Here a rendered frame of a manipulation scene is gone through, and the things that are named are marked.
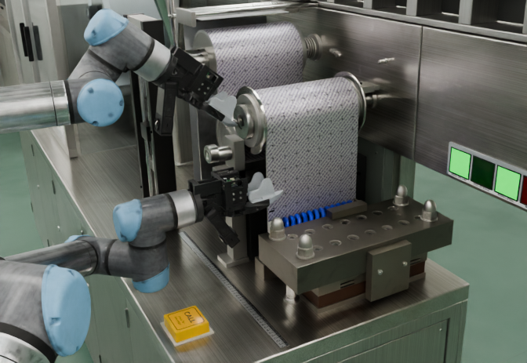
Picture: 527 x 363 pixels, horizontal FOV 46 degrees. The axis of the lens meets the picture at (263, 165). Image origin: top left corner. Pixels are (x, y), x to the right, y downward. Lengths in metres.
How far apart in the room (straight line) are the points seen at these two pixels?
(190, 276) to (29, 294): 0.61
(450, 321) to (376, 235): 0.27
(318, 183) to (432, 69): 0.35
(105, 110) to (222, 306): 0.51
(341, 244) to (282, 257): 0.13
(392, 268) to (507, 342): 1.58
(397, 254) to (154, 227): 0.49
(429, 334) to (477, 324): 1.50
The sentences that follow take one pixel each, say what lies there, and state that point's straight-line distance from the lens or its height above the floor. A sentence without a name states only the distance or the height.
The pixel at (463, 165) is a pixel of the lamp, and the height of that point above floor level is 1.18.
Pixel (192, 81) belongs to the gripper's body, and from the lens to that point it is 1.25.
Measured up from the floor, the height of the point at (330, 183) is 1.09.
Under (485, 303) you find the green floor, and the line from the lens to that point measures 3.08.
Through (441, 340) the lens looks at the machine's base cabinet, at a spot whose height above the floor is 0.77.
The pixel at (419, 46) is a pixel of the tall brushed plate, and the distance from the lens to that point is 1.36.
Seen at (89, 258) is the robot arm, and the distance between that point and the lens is 1.25.
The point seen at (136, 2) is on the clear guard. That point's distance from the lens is 2.22.
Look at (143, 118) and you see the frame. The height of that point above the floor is 1.18.
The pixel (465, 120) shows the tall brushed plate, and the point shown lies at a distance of 1.28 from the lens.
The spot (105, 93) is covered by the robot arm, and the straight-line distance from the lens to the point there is 1.04.
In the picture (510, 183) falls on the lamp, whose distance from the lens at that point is 1.23.
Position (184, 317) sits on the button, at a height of 0.92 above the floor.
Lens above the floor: 1.64
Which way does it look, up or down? 21 degrees down
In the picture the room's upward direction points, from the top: 1 degrees counter-clockwise
